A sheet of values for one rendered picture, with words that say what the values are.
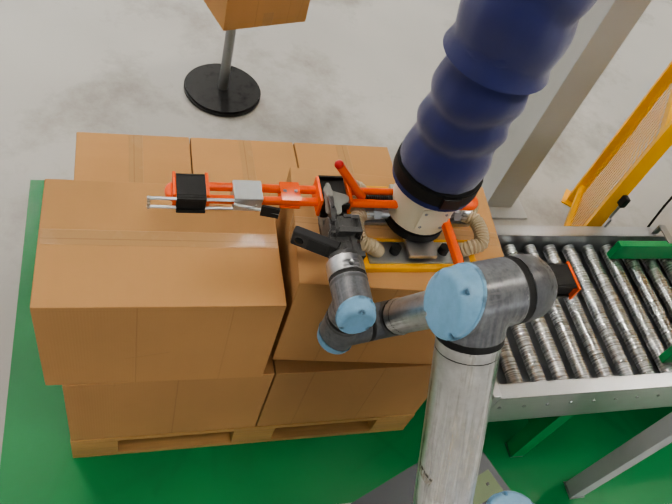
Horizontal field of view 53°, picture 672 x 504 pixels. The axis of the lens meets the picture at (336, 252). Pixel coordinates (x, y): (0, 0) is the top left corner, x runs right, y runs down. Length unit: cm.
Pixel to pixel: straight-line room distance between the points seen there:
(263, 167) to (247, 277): 89
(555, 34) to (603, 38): 164
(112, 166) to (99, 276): 84
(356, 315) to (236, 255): 44
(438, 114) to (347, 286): 43
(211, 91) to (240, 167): 114
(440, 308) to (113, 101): 270
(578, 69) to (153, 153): 176
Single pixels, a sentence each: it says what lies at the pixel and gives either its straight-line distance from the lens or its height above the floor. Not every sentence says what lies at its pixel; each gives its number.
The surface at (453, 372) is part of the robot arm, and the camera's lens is 114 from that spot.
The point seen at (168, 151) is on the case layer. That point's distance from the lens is 257.
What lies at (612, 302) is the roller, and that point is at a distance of 277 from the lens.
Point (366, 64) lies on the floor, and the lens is 416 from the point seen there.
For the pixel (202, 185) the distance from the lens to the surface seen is 163.
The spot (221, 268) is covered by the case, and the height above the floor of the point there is 94.
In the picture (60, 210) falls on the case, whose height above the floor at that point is 94.
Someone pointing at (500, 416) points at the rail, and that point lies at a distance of 238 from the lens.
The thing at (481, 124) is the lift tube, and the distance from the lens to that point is 149.
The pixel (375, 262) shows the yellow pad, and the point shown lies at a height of 104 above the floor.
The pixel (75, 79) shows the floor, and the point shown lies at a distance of 368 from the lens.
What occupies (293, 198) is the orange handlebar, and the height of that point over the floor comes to 116.
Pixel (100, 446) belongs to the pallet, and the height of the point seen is 9.
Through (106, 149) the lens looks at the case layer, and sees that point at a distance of 256.
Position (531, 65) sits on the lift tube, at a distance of 141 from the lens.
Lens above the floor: 237
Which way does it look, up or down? 50 degrees down
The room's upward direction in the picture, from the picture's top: 22 degrees clockwise
